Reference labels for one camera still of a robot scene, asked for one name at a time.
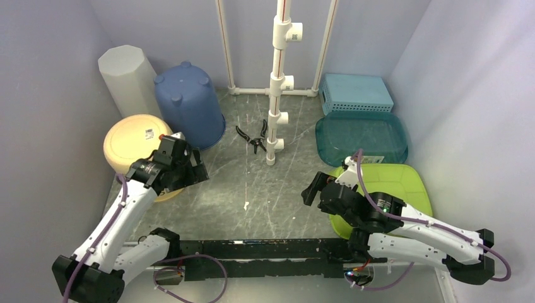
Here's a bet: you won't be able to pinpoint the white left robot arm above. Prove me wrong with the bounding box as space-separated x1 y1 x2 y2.
52 133 209 302

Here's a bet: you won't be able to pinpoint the white PVC pipe frame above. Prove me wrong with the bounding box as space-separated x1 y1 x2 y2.
215 1 338 166

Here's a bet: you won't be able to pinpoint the lime green plastic tub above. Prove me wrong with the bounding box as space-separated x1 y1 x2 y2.
326 163 434 240

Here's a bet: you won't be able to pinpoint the blue bucket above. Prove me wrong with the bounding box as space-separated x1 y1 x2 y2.
153 61 226 150

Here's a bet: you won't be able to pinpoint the light blue perforated basket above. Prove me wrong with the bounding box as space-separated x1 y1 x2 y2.
319 73 394 115

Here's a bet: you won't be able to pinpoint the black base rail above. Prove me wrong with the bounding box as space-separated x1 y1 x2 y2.
144 229 387 282

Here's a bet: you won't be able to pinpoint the beige plastic bucket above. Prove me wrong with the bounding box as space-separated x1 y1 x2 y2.
102 114 185 203

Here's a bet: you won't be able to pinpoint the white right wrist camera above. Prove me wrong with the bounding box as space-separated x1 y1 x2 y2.
335 156 363 189

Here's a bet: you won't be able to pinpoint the teal translucent plastic tub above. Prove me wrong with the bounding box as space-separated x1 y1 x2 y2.
315 111 409 167

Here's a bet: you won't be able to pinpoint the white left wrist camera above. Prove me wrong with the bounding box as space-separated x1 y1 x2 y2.
158 132 185 143

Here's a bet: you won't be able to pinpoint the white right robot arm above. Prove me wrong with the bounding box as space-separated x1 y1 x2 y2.
301 172 495 285

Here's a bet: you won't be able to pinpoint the translucent white faceted bin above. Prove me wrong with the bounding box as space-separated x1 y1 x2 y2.
98 45 162 118

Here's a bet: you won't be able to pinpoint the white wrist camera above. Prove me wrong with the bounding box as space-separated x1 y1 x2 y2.
335 156 363 189
158 132 185 143

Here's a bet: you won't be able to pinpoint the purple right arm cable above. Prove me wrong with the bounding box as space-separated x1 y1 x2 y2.
344 148 512 292

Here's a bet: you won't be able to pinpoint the black handled pliers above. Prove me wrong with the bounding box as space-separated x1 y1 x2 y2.
235 119 268 154

